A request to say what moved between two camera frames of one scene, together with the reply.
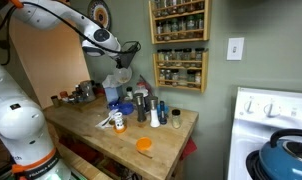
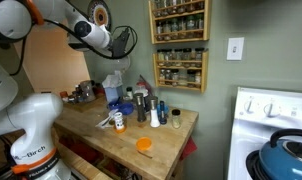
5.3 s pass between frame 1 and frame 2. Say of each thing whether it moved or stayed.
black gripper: moved
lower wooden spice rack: stayed
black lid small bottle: stayed
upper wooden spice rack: stayed
